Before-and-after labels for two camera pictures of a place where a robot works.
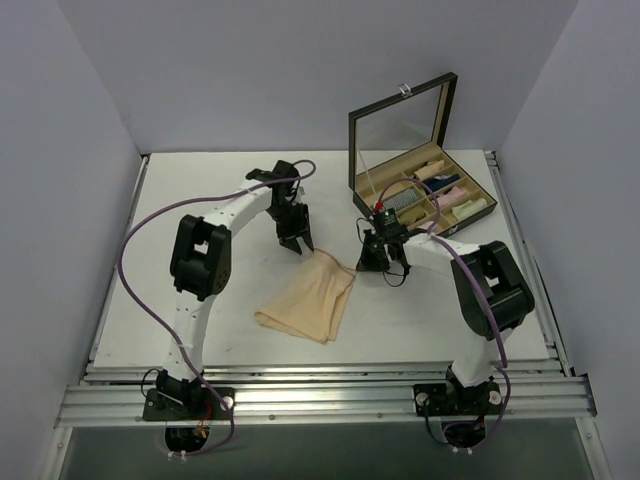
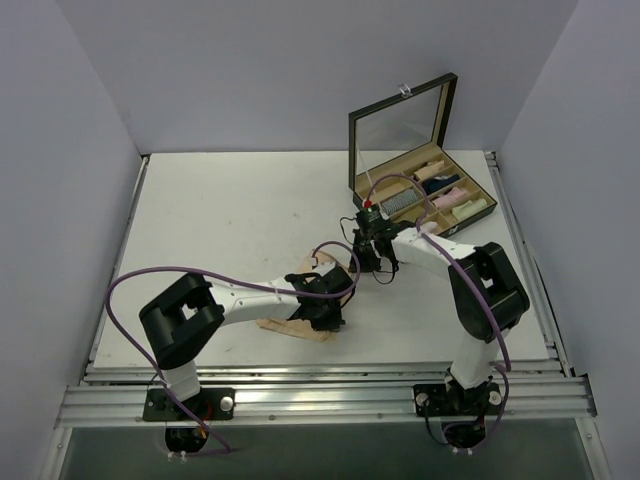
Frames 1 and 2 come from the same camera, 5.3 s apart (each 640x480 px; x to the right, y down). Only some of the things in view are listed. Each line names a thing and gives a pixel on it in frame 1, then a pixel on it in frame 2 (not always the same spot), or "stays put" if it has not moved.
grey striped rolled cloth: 401,199 stays put
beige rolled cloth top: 428,169 stays put
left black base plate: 189,404 stays put
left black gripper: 293,236 → 329,316
